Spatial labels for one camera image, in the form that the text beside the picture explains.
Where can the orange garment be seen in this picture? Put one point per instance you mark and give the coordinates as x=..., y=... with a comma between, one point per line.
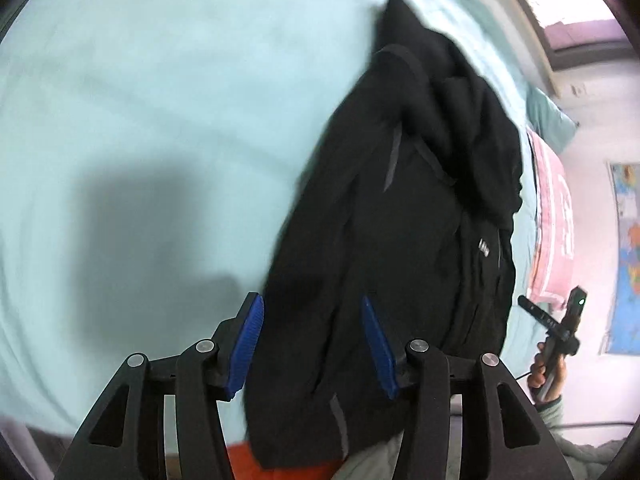
x=280, y=467

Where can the person's right hand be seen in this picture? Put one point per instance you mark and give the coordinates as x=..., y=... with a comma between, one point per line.
x=559, y=377

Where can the pink printed pillow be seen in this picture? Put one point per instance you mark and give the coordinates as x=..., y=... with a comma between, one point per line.
x=550, y=220

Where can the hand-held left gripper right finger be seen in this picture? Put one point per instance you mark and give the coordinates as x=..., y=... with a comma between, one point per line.
x=380, y=350

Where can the person's right forearm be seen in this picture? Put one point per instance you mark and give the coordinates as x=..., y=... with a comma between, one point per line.
x=552, y=412

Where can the grey trousers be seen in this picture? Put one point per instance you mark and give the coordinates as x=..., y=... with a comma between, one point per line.
x=370, y=462

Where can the black hooded jacket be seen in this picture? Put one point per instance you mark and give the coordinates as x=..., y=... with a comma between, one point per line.
x=400, y=260

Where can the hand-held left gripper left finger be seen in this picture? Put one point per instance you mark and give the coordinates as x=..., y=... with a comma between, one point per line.
x=245, y=350

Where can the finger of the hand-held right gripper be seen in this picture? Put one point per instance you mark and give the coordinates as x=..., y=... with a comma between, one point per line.
x=537, y=311

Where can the colourful wall map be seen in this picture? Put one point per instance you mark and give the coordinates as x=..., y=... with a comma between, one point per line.
x=627, y=260

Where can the teal pillow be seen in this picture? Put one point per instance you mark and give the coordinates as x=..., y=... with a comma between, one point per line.
x=547, y=117

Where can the grey framed window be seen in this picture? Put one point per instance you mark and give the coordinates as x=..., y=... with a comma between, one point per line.
x=575, y=35

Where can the mint green bed blanket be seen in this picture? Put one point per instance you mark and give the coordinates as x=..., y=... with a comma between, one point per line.
x=150, y=110

